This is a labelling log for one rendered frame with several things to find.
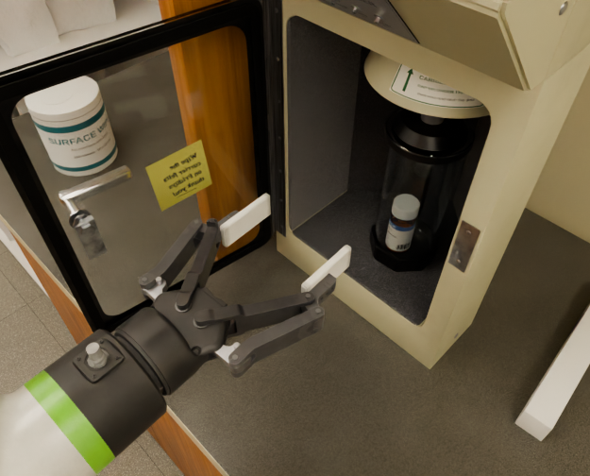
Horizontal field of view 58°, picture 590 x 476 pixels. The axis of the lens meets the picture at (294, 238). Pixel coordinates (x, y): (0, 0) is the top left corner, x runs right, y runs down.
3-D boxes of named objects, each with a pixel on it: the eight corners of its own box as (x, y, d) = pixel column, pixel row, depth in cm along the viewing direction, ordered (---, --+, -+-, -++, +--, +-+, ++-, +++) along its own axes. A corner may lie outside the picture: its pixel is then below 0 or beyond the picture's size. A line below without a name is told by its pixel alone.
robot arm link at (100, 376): (68, 407, 49) (128, 476, 45) (21, 340, 40) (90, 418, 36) (123, 363, 52) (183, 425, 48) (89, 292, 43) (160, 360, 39)
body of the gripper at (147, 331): (160, 376, 41) (245, 303, 46) (97, 314, 45) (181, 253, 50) (176, 416, 47) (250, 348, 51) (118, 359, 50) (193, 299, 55)
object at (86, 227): (109, 253, 63) (95, 220, 59) (91, 263, 62) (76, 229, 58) (102, 244, 64) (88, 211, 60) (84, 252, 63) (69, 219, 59)
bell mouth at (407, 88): (424, 20, 68) (432, -26, 64) (553, 72, 60) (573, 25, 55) (331, 72, 60) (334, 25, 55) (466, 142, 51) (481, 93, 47)
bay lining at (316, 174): (385, 159, 96) (419, -50, 69) (514, 234, 84) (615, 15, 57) (289, 229, 84) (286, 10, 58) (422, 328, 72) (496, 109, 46)
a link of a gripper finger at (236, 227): (226, 248, 57) (221, 245, 57) (271, 213, 60) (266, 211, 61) (224, 229, 55) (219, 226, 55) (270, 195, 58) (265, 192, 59)
